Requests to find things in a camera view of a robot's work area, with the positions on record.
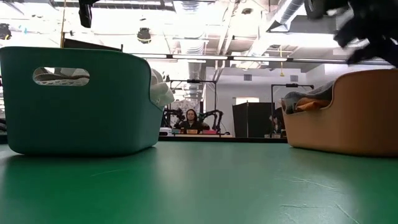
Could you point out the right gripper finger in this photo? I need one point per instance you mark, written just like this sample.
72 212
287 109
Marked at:
353 35
370 56

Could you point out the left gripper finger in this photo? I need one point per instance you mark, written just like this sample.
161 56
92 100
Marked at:
86 14

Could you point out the plain white towel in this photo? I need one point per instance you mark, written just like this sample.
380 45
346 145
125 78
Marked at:
161 91
76 71

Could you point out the dark grey waffle towel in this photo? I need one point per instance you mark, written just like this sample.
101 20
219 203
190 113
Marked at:
320 91

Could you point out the orange plastic basket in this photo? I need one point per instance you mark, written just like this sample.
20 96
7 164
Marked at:
357 124

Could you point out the orange towel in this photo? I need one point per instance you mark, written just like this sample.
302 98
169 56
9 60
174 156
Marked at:
311 105

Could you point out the teal plastic basket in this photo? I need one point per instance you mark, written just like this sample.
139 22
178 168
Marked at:
77 124

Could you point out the black background robot arm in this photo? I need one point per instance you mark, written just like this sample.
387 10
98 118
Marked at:
177 113
216 116

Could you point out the black standing panel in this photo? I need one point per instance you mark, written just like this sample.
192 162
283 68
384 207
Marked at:
93 46

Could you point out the black ceiling spotlight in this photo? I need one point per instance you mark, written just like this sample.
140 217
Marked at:
144 35
4 31

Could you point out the yellow hanging pendant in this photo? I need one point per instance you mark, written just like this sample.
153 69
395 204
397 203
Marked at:
281 74

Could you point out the person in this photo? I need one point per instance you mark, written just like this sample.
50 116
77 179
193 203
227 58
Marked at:
276 124
191 124

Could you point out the black partition panel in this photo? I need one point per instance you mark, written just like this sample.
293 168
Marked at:
252 121

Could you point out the white patterned sheet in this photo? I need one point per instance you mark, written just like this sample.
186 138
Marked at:
186 104

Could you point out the teal block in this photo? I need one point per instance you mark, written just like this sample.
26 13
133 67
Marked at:
176 131

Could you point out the wooden background table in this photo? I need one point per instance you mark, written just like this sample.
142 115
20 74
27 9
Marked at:
199 135

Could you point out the green table mat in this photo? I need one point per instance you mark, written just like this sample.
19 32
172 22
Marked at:
199 186

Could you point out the black background frame stand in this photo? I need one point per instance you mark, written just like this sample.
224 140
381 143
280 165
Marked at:
192 81
292 85

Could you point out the black table frame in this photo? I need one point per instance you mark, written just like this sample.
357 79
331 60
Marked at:
217 140

